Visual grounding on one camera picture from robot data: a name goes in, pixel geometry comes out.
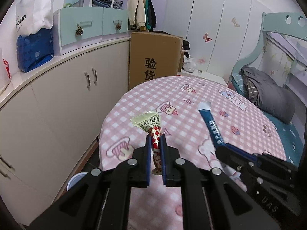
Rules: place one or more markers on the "white plastic bag on floor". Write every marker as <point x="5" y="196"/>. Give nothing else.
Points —
<point x="188" y="64"/>

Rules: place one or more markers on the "white low cabinet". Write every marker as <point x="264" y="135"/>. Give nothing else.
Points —
<point x="49" y="125"/>

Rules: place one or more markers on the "blue tissue pack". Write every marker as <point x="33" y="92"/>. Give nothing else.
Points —
<point x="34" y="50"/>

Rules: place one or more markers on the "white low platform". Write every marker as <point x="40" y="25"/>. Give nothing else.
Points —
<point x="204" y="75"/>

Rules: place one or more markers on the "brown cardboard box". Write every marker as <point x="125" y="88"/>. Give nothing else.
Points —
<point x="153" y="55"/>

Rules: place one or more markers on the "white wardrobe doors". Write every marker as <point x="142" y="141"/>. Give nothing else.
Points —
<point x="233" y="25"/>

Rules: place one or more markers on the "light blue trash bin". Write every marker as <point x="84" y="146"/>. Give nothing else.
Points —
<point x="75" y="179"/>

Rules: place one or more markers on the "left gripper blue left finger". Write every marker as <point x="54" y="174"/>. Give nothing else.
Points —
<point x="148" y="148"/>

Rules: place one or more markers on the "mint bunk bed frame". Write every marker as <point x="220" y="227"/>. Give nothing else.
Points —
<point x="281" y="48"/>

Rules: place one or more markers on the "grey folded blanket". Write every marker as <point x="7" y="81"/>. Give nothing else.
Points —
<point x="267" y="95"/>

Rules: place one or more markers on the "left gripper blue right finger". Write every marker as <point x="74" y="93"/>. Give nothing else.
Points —
<point x="164" y="154"/>

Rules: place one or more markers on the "teal bed mattress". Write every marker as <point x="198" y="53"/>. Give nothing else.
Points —
<point x="288" y="134"/>

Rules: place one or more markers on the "white paper shopping bag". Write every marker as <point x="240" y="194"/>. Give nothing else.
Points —
<point x="33" y="15"/>

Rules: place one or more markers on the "mint drawer unit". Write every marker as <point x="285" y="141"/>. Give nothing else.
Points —
<point x="78" y="27"/>

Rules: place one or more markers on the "cream hanging jacket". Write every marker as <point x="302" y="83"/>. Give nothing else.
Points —
<point x="137" y="14"/>

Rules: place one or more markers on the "pink butterfly sticker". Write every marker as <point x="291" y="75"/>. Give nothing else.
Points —
<point x="207" y="38"/>

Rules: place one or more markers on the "blue stick wrapper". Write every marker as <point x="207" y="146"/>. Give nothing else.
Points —
<point x="204" y="109"/>

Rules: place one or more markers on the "white red plastic bag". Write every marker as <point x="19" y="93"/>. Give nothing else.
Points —
<point x="5" y="76"/>

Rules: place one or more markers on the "red checkered candy wrapper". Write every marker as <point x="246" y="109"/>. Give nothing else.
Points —
<point x="150" y="122"/>

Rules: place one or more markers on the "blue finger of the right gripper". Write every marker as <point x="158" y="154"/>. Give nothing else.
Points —
<point x="233" y="160"/>
<point x="241" y="152"/>

